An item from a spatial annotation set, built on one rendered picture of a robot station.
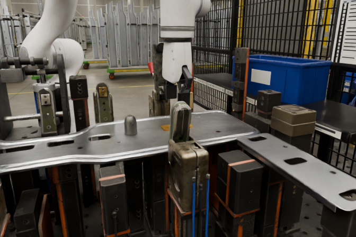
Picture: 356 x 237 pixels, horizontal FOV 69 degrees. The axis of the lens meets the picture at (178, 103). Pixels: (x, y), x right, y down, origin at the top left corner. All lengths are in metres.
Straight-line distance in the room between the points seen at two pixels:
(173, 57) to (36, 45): 0.58
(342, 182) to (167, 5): 0.49
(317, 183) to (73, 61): 0.93
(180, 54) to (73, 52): 0.60
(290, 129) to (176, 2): 0.41
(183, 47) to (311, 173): 0.37
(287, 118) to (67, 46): 0.83
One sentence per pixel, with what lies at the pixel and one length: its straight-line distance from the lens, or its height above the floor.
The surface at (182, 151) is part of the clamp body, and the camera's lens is 0.46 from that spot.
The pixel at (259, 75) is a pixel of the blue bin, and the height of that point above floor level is 1.10.
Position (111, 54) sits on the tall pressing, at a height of 0.66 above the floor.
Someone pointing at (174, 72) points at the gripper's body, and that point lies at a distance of 0.61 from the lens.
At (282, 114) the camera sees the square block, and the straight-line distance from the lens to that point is 0.70.
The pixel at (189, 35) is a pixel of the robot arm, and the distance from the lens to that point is 0.63.
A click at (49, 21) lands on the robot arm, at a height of 1.28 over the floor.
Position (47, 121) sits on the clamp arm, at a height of 1.02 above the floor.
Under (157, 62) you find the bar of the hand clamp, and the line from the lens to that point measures 0.81.
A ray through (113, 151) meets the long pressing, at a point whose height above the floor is 1.00.
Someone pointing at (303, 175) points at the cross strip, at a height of 1.00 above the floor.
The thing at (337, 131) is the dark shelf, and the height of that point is 1.02.
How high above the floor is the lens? 1.25
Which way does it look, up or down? 15 degrees down
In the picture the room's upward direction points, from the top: straight up
